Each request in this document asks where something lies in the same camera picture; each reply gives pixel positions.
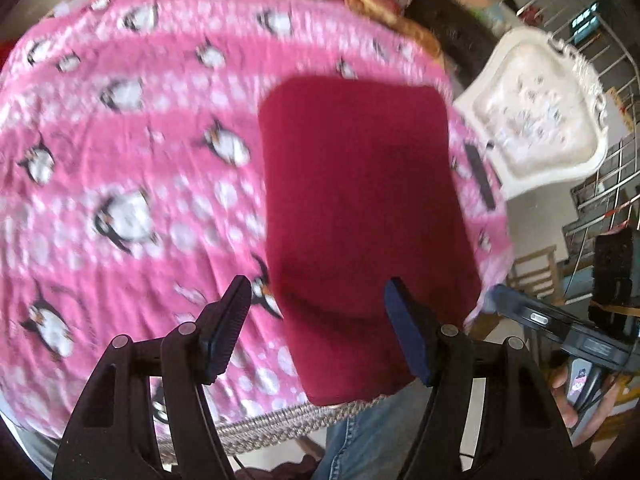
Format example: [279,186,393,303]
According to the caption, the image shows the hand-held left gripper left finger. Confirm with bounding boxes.
[52,275,252,480]

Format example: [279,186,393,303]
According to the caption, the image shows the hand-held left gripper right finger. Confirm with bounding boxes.
[384,276,583,480]

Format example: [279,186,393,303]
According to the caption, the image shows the dark red sweater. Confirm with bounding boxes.
[257,76,483,406]

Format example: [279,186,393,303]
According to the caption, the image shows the person's right hand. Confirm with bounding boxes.
[552,366,623,447]

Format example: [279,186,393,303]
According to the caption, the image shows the wooden chair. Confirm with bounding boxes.
[507,246,561,306]

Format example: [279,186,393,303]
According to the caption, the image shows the person's blue jeans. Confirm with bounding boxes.
[325,395,436,480]

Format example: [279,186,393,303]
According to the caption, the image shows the black remote control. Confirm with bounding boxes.
[464,142,497,212]

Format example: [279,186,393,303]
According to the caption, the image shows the pink penguin blanket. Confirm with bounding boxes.
[0,0,516,441]

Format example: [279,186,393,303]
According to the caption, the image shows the white ornate chair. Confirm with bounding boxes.
[452,27,610,201]

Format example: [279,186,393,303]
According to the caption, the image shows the dark wooden cabinet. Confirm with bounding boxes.
[405,0,501,91]

